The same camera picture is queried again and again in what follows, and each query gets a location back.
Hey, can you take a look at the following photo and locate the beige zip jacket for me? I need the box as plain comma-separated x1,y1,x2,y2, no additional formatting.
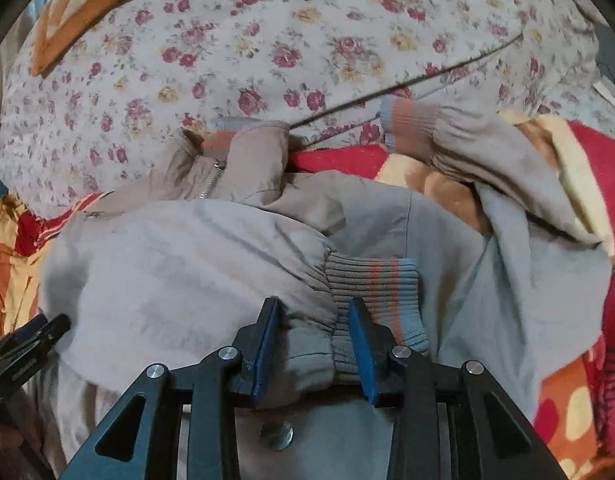
26,96,613,480

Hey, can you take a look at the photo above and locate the red orange cream blanket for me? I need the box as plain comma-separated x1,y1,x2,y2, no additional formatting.
0,109,615,476

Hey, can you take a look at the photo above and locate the orange checkered pillow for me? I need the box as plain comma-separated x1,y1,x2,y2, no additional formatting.
30,0,122,76

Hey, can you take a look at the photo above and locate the floral quilt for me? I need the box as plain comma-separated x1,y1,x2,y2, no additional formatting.
0,0,615,218

